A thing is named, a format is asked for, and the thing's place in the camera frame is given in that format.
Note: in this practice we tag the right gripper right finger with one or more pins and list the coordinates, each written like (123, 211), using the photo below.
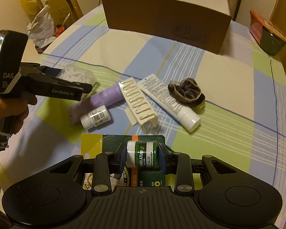
(164, 158)

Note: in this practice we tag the small white pill bottle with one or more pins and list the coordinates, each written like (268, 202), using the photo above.
(95, 118)

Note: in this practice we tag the white cream tube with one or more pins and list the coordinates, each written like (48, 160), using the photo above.
(158, 91)

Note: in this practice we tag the red lid noodle cup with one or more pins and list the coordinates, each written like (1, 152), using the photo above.
(267, 34)

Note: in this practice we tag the white plastic comb holder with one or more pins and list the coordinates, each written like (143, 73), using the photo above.
(139, 110)

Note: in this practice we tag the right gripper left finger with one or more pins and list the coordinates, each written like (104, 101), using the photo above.
(120, 159)

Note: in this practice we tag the crumpled plastic bag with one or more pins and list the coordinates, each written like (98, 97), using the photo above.
(42, 29)

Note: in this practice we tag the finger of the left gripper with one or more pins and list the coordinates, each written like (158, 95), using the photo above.
(50, 71)
(86, 87)

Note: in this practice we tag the brown cardboard box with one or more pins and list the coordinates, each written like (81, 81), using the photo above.
(199, 23)

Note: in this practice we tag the checkered tablecloth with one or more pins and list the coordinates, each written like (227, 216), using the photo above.
(183, 137)

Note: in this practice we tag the green salve blister card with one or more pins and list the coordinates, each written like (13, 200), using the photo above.
(142, 168)

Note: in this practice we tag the left hand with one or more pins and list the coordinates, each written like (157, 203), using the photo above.
(18, 108)

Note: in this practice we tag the clear plastic floss box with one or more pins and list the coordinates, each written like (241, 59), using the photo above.
(77, 75)

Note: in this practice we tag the purple tube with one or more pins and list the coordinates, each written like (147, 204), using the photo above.
(97, 102)

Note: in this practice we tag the dark scrunchie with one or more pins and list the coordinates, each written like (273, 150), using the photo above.
(188, 93)

